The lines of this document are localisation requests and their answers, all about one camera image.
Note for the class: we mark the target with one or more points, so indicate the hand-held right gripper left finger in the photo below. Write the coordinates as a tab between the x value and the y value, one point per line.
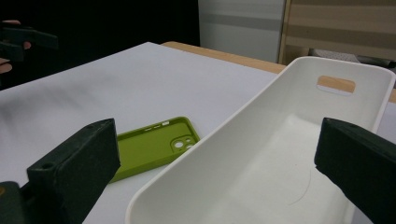
77	161

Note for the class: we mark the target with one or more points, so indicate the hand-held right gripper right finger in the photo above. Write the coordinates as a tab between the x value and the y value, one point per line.
358	161

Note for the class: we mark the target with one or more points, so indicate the green phone case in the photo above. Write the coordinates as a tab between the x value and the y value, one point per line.
146	152

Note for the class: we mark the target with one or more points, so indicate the white plastic bin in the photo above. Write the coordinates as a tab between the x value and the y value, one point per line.
249	155

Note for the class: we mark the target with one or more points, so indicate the dark curtain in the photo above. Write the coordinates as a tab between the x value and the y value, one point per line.
109	21

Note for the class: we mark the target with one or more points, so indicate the wooden desk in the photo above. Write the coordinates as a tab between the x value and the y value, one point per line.
342	28

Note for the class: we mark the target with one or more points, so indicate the white cabinet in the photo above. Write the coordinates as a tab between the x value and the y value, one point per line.
239	28

